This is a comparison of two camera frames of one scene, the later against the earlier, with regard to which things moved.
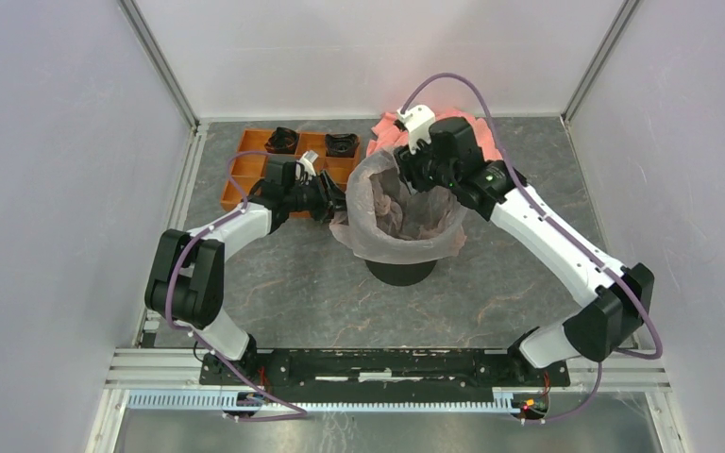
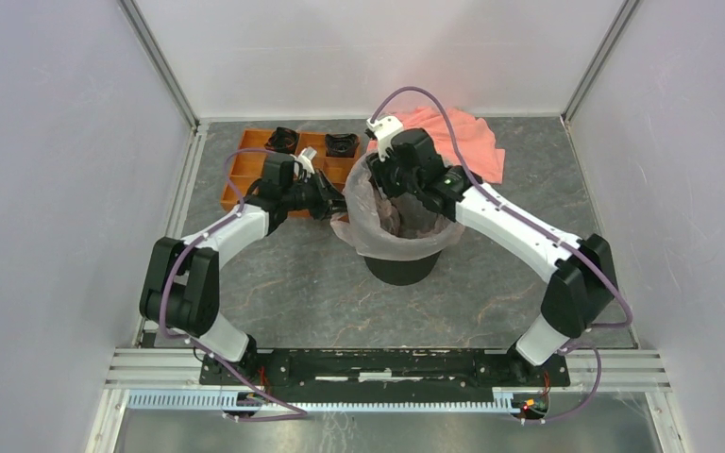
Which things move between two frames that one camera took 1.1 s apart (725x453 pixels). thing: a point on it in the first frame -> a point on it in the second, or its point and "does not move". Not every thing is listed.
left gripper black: x=331 y=201 does not move
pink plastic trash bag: x=386 y=219 does not move
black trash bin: x=399 y=274 does not move
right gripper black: x=413 y=161 -> x=379 y=171
